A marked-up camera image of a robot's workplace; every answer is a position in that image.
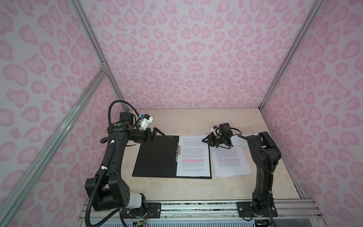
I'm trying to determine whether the aluminium corner post right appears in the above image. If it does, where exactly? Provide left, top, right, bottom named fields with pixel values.
left=259, top=0, right=325, bottom=112

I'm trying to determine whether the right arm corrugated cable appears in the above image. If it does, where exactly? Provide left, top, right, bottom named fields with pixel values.
left=229, top=127, right=278, bottom=227

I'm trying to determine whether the aluminium corner post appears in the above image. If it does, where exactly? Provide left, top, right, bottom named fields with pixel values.
left=259, top=0, right=325, bottom=112
left=69, top=0, right=124, bottom=100

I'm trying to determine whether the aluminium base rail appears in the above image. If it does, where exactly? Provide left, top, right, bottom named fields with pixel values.
left=79, top=198, right=324, bottom=227

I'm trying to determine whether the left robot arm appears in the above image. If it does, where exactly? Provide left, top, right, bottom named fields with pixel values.
left=85, top=112, right=165, bottom=213

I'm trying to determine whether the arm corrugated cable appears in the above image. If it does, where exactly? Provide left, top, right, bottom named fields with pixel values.
left=229, top=127, right=278, bottom=227
left=84, top=100, right=141, bottom=227

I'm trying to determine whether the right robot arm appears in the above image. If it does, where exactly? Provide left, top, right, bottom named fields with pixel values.
left=202, top=123, right=282, bottom=219

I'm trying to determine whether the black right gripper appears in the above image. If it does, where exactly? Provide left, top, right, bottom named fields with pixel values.
left=201, top=132, right=226, bottom=148

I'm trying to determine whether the silver folder clip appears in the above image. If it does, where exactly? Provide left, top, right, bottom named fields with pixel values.
left=175, top=142, right=182, bottom=162

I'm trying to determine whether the printed paper sheet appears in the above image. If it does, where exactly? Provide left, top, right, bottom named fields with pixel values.
left=176, top=134, right=212, bottom=179
left=210, top=147, right=251, bottom=178

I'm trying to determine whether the aluminium diagonal wall bar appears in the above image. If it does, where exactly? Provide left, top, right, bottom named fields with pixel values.
left=1, top=67, right=109, bottom=227

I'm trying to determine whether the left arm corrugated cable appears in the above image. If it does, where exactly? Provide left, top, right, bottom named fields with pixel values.
left=84, top=100, right=141, bottom=227

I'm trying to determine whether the aluminium corner post left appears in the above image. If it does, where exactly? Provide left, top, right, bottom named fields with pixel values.
left=69, top=0, right=124, bottom=100

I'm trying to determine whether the blue folder with black inside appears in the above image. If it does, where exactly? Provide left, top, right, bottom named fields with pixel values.
left=132, top=135, right=212, bottom=179

